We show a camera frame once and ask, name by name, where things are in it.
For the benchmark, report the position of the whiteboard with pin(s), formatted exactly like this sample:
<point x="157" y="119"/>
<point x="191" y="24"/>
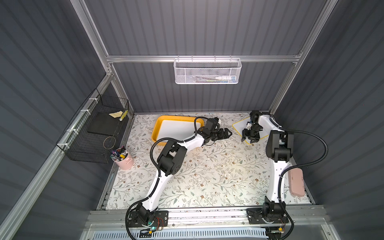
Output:
<point x="179" y="130"/>
<point x="239" y="126"/>

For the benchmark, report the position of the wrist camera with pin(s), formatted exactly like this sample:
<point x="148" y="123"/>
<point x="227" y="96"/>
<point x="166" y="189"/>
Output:
<point x="254" y="115"/>
<point x="213" y="124"/>

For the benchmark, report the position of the floral table mat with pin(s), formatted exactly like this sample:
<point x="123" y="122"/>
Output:
<point x="226" y="173"/>

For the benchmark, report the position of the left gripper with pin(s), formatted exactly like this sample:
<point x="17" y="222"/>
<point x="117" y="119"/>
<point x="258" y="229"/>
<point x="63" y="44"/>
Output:
<point x="219" y="133"/>

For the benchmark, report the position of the black wire basket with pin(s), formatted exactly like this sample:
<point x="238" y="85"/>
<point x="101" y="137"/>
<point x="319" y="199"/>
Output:
<point x="93" y="134"/>

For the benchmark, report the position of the markers in white basket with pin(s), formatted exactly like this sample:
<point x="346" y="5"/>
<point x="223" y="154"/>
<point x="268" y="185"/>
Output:
<point x="214" y="79"/>

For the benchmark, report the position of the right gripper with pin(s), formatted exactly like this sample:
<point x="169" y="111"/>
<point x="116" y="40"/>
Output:
<point x="251" y="133"/>

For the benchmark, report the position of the pink eraser case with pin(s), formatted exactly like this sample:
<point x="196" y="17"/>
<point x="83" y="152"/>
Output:
<point x="296" y="182"/>

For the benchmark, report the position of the yellow plastic storage box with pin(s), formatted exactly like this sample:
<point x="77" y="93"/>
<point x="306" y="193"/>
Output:
<point x="173" y="118"/>

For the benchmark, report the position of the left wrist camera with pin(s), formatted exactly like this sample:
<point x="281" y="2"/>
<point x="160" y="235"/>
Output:
<point x="213" y="124"/>

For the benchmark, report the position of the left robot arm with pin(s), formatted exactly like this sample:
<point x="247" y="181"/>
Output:
<point x="169" y="162"/>

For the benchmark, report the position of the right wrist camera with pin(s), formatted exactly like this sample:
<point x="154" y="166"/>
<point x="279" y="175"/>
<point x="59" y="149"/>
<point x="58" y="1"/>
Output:
<point x="254" y="115"/>

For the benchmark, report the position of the pink pen cup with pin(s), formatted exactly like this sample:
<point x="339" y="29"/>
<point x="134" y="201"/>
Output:
<point x="122" y="158"/>

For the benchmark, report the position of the white wire mesh basket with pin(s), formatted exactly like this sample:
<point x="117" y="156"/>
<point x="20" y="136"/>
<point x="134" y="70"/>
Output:
<point x="185" y="67"/>

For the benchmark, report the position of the yellow sticky note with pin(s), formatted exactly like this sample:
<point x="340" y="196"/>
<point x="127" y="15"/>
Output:
<point x="116" y="114"/>

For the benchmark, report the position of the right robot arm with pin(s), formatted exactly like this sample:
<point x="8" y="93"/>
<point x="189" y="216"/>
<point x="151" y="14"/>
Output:
<point x="279" y="150"/>

